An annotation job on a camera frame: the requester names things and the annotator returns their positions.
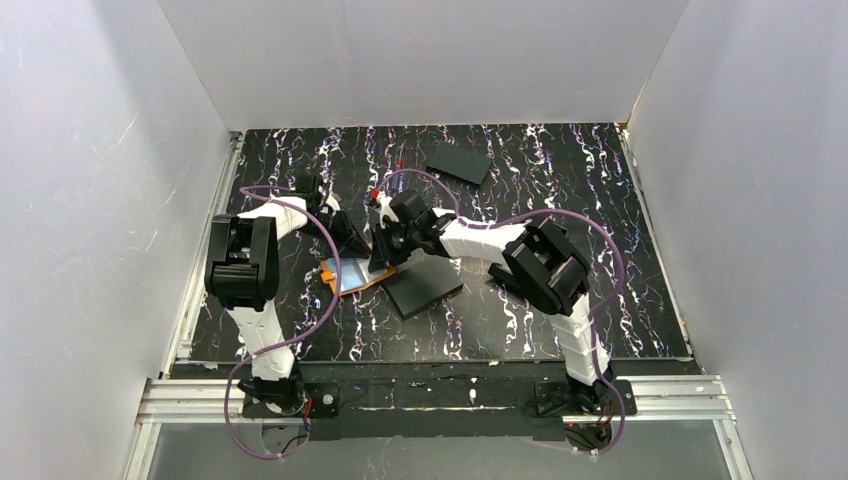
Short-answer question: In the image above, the open black plastic box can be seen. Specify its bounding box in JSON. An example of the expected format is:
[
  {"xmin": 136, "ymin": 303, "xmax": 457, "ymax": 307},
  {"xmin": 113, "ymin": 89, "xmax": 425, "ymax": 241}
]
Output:
[{"xmin": 488, "ymin": 263, "xmax": 525, "ymax": 298}]

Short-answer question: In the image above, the left aluminium side rail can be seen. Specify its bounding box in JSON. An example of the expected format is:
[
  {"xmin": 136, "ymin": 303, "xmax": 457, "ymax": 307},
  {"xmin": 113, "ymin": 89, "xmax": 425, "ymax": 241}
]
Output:
[{"xmin": 158, "ymin": 131, "xmax": 245, "ymax": 380}]

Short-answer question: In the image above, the blue red screwdriver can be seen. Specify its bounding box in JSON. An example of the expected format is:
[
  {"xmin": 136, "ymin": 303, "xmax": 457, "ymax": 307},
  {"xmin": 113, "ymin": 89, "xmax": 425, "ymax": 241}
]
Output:
[{"xmin": 391, "ymin": 155, "xmax": 405, "ymax": 194}]

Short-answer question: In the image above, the orange leather card holder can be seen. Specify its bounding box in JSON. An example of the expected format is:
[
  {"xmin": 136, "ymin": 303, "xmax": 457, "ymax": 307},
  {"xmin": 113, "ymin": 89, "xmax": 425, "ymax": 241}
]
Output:
[{"xmin": 321, "ymin": 258, "xmax": 396, "ymax": 296}]

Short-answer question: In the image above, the black network switch box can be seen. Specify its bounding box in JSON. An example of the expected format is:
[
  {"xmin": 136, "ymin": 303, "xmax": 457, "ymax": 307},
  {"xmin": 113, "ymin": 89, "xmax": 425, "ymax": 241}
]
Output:
[{"xmin": 381, "ymin": 256, "xmax": 464, "ymax": 320}]

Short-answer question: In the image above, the flat black box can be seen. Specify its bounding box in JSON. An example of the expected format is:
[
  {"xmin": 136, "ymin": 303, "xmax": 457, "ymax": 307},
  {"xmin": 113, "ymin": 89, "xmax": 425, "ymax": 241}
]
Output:
[{"xmin": 425, "ymin": 143, "xmax": 494, "ymax": 186}]

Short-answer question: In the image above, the aluminium front frame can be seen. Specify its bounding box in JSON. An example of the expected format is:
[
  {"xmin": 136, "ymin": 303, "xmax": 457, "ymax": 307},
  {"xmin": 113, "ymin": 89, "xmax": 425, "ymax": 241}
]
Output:
[{"xmin": 124, "ymin": 375, "xmax": 752, "ymax": 479}]

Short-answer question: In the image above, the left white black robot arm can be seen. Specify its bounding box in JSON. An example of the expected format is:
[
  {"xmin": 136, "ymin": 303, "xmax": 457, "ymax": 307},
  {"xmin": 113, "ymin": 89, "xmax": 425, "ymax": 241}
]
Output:
[{"xmin": 204, "ymin": 175, "xmax": 394, "ymax": 400}]

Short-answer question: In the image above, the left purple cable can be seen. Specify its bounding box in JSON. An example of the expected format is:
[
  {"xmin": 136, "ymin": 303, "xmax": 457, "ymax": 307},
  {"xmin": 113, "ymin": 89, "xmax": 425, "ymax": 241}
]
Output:
[{"xmin": 223, "ymin": 184, "xmax": 343, "ymax": 461}]

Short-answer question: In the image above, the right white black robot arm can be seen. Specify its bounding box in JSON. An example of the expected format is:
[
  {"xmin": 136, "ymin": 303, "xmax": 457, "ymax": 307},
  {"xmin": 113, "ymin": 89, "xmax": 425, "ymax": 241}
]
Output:
[{"xmin": 368, "ymin": 190, "xmax": 611, "ymax": 386}]

